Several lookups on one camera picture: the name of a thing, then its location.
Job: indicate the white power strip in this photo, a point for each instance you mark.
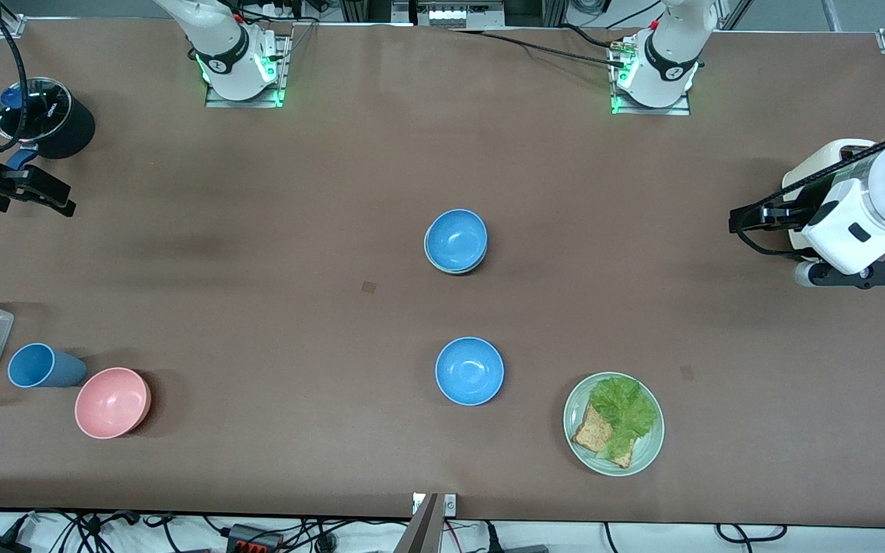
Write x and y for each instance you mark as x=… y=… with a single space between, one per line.
x=450 y=14

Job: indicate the silver aluminium frame bar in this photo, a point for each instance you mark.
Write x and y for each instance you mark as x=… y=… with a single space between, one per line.
x=11 y=27

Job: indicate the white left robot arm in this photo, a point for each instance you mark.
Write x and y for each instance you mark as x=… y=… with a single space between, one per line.
x=669 y=54

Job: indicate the pink bowl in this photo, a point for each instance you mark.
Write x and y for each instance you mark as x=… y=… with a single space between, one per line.
x=112 y=403

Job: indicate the white toaster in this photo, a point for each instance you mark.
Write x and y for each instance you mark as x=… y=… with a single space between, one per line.
x=815 y=165

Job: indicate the green plate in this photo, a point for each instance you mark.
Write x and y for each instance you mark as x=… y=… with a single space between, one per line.
x=650 y=445

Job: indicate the black power adapter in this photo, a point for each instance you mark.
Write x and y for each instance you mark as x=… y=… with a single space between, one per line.
x=1 y=545

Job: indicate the blue plastic cup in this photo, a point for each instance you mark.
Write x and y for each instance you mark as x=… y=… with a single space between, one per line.
x=43 y=366

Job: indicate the green bowl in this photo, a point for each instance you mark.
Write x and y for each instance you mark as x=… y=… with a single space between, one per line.
x=456 y=269

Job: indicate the green lettuce leaf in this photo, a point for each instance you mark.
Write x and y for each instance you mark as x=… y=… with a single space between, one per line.
x=625 y=411

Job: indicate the small metal bracket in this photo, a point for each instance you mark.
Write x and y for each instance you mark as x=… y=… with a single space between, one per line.
x=450 y=504

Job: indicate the blue bowl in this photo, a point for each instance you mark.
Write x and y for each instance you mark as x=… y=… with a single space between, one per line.
x=469 y=371
x=455 y=238

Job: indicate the black box with orange plugs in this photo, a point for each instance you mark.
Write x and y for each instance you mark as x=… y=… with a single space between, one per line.
x=254 y=539

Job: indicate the seeded bread slice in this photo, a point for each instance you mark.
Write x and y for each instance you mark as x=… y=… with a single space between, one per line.
x=590 y=434

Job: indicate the glass lid with blue knob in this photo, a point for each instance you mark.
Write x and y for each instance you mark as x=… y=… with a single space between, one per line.
x=31 y=111

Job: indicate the grey metal post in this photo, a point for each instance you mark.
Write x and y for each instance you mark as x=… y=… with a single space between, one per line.
x=421 y=530

